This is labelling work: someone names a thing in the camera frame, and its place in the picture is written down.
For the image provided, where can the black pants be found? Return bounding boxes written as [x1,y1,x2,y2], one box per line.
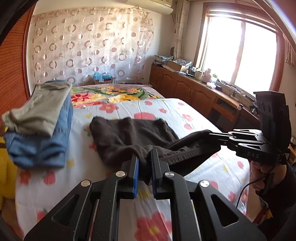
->
[89,116,221,184]

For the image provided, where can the person's right hand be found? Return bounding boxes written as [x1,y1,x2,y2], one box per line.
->
[250,161,287,191]

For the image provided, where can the long wooden cabinet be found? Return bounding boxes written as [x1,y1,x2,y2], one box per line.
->
[149,64,260,132]

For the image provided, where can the white strawberry print quilt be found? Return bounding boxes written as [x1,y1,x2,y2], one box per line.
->
[15,97,253,241]

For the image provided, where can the white mug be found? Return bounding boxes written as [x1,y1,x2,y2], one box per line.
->
[195,70,203,80]

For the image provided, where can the cardboard box on cabinet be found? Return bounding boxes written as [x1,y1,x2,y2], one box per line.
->
[166,59,192,72]

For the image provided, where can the colourful floral blanket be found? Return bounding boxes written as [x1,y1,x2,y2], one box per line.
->
[71,84,163,108]

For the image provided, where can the folded blue jeans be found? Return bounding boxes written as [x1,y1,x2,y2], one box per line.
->
[4,92,73,169]

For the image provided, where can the blue tissue box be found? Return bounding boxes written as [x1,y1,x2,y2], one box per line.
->
[93,71,113,84]

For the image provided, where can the folded grey-green pants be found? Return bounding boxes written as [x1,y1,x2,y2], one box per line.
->
[1,80,72,137]

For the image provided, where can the yellow plush toy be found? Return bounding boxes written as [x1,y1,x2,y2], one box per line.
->
[0,137,17,210]

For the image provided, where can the beige window drape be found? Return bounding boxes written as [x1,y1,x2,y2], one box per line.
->
[174,0,190,59]

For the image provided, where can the sheer circle pattern curtain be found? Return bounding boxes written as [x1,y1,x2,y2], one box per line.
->
[30,6,154,85]

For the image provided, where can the wooden louvred wardrobe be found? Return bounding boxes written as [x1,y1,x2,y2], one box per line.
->
[1,5,35,114]

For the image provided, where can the black cable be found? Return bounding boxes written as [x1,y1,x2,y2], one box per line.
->
[235,173,271,208]

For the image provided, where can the window with wooden frame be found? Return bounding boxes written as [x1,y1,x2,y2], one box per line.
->
[193,2,285,95]

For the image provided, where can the wall air conditioner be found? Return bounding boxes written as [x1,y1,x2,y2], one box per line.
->
[126,0,173,15]

